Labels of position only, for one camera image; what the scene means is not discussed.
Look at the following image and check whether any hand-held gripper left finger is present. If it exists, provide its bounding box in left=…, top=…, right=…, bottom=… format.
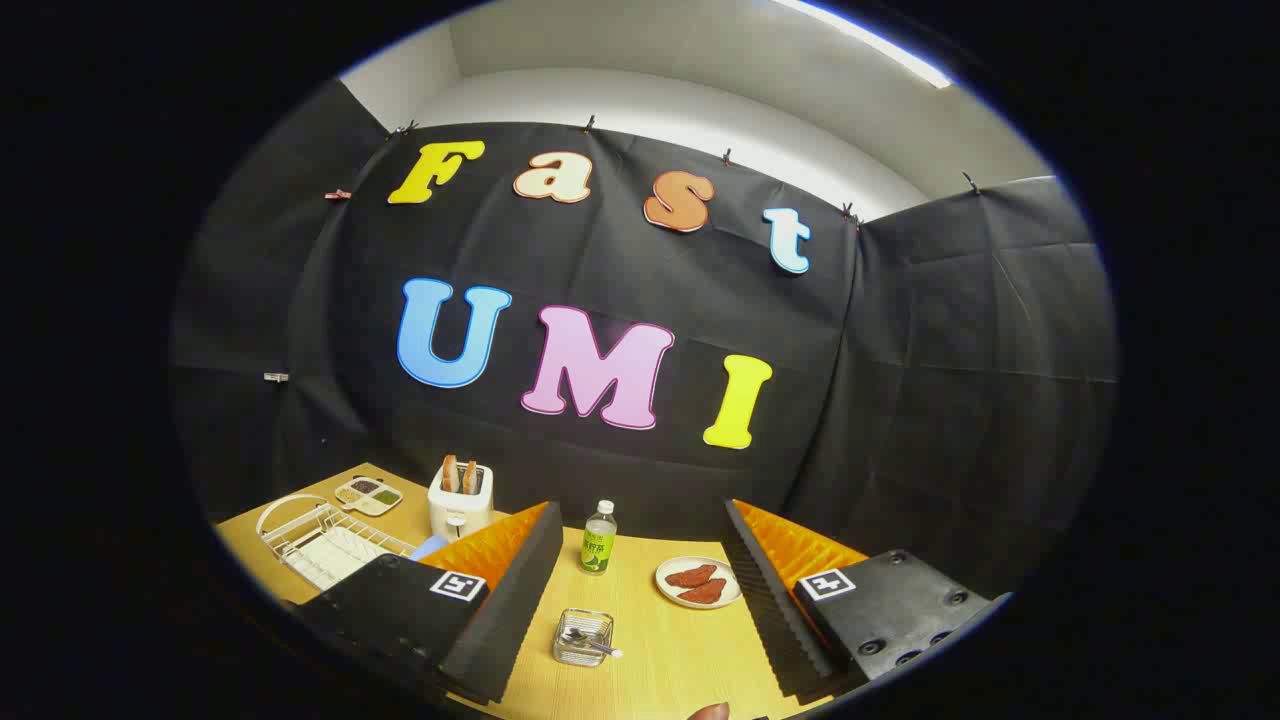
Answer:
left=295, top=501, right=565, bottom=705

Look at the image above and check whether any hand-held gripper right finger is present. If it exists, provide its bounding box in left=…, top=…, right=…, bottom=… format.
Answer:
left=722, top=498, right=1011, bottom=701

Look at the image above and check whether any metal wire basket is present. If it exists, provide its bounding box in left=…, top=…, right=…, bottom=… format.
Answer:
left=552, top=608, right=615, bottom=668

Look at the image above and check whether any metal spoon patterned handle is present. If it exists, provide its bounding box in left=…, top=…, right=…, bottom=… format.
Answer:
left=562, top=628, right=623, bottom=659

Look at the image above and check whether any white wire dish rack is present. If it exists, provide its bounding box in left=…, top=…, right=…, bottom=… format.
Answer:
left=256, top=494, right=421, bottom=591

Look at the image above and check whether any white plate with meat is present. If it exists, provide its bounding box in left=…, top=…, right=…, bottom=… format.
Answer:
left=655, top=556, right=743, bottom=610

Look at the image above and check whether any white toaster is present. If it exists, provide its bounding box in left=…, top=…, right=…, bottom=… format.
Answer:
left=428, top=462, right=495, bottom=541

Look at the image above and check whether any green label drink bottle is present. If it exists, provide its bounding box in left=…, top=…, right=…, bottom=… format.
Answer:
left=579, top=500, right=618, bottom=576

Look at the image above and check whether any divided condiment tray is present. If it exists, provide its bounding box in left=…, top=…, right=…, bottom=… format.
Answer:
left=334, top=476, right=404, bottom=517

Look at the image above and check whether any black backdrop cloth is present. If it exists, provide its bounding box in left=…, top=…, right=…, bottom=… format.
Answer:
left=170, top=78, right=1119, bottom=601

